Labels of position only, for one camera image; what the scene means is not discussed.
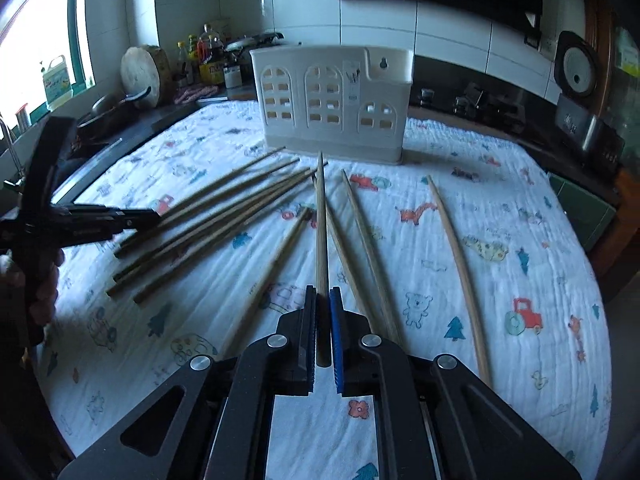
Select light wooden chopstick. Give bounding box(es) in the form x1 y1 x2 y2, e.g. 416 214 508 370
222 207 311 359
342 170 401 344
324 200 378 330
316 153 331 367

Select green lower kitchen cabinets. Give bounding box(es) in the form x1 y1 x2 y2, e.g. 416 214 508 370
548 172 616 252

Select person's left hand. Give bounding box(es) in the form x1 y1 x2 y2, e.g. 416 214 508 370
1 249 65 349

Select dark wooden chopstick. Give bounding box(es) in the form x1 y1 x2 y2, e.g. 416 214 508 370
132 162 324 304
114 158 298 258
108 168 310 295
106 169 314 304
114 148 296 258

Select steel sink faucet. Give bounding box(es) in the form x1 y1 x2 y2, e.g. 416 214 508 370
0 117 26 195

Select black wok pan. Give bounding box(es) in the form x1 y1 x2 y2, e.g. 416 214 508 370
76 87 151 144

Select curved light chopstick far right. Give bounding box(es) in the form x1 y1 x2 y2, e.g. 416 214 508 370
426 176 494 388

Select pink dish cloth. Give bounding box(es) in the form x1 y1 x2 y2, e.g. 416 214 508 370
174 84 219 104

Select dish soap bottle on sill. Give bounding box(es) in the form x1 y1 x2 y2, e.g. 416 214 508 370
41 54 73 112

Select round wooden cutting board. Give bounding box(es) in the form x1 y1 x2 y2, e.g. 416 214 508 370
120 44 174 108

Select white patterned cloth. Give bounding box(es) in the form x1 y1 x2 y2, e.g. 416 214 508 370
34 100 614 480

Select white salt jar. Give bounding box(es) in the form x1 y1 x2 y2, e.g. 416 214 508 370
224 64 243 90

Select steel pressure cooker pot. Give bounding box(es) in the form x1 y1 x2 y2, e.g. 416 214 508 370
224 32 284 81

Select white plastic utensil holder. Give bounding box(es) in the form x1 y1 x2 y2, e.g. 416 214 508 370
250 46 414 165

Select black gas stove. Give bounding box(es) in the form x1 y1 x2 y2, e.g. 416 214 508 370
410 82 555 133

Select black rice cooker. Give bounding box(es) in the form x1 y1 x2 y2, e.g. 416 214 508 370
553 30 624 180

